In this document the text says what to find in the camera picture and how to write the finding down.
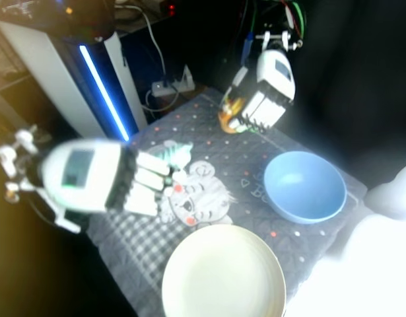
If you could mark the grey quilt with printed bear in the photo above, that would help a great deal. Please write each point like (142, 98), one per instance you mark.
(242, 204)

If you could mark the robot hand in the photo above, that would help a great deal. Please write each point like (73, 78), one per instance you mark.
(97, 175)
(272, 86)

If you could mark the white ribbed plate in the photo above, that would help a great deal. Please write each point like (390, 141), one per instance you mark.
(222, 274)

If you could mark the white power strip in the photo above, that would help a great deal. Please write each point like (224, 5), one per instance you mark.
(171, 87)

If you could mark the white tower with blue light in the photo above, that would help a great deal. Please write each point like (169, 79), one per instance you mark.
(74, 82)

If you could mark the toy cupcake with fruit topping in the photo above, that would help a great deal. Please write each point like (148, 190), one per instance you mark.
(228, 114)

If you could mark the blue bowl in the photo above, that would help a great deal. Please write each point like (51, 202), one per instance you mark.
(305, 188)

